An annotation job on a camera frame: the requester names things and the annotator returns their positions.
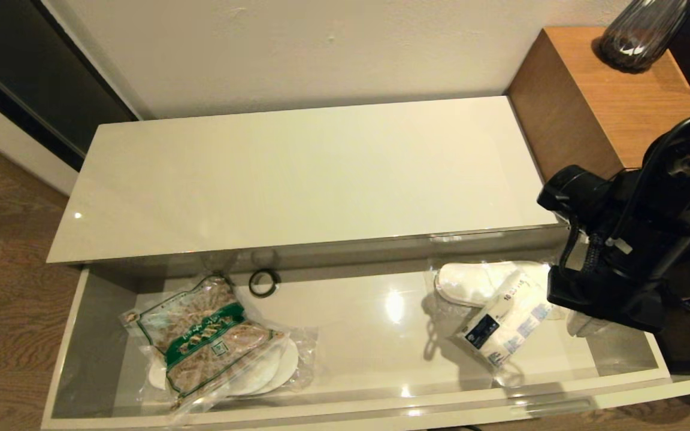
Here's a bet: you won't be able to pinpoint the brown wooden desk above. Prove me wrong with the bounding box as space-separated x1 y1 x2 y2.
504 25 690 219

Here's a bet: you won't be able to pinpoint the dark sliding door panel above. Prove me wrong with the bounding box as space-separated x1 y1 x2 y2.
0 0 140 172

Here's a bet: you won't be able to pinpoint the green label snack bag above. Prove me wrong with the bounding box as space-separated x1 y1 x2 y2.
120 275 292 415

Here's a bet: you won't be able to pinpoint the black tape roll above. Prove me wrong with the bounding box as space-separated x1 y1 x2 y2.
247 269 282 299

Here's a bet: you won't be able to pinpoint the dark ribbed glass vase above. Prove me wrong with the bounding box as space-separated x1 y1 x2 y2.
598 0 690 74

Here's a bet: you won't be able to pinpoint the white tissue pack blue print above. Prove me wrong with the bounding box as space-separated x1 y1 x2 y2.
450 271 556 369

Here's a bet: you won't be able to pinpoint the white cabinet drawer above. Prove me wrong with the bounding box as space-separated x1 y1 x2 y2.
41 226 690 431

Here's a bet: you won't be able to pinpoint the white slippers in plastic bag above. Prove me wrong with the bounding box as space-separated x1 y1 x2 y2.
147 325 319 400
426 259 561 321

